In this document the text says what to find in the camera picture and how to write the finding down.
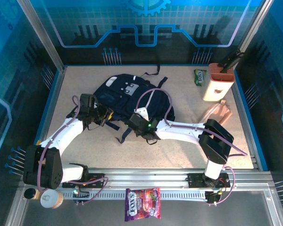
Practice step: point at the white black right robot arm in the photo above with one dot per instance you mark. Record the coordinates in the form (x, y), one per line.
(184, 133)

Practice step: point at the green candy packet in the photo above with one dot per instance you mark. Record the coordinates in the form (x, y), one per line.
(200, 76)

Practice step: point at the white lidded cup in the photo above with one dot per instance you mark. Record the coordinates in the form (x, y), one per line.
(50, 199)

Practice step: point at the navy blue backpack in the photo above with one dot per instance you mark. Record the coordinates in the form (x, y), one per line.
(122, 94)

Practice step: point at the aluminium frame post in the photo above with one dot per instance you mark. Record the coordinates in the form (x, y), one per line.
(255, 23)
(43, 35)

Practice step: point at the purple berry candy bag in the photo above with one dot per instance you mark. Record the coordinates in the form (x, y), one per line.
(142, 204)

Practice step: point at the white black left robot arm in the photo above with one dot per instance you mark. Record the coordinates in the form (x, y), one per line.
(61, 139)

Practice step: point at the clear pink pencil pouch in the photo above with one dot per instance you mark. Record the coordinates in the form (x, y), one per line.
(218, 111)

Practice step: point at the small black capped jar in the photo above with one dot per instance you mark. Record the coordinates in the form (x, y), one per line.
(29, 193)

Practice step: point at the pink white knife block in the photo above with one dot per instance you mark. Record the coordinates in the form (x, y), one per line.
(218, 80)

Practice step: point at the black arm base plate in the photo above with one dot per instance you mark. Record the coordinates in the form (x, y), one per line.
(96, 181)
(195, 180)

